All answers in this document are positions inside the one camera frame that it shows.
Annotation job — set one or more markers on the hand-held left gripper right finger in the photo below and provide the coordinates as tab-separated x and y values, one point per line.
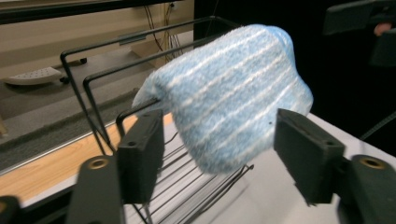
308	158

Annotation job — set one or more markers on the blue striped towel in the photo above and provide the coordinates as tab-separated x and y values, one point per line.
230	99

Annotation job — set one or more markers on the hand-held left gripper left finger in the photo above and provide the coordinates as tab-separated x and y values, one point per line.
140	155

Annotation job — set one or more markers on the black metal frame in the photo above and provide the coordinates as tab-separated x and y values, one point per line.
62	11

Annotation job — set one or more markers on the white foam mat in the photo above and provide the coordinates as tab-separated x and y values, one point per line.
274	196

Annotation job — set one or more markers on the white chair base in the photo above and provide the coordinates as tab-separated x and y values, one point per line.
31	76

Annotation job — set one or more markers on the light wooden desk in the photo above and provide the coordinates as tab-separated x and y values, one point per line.
46	43

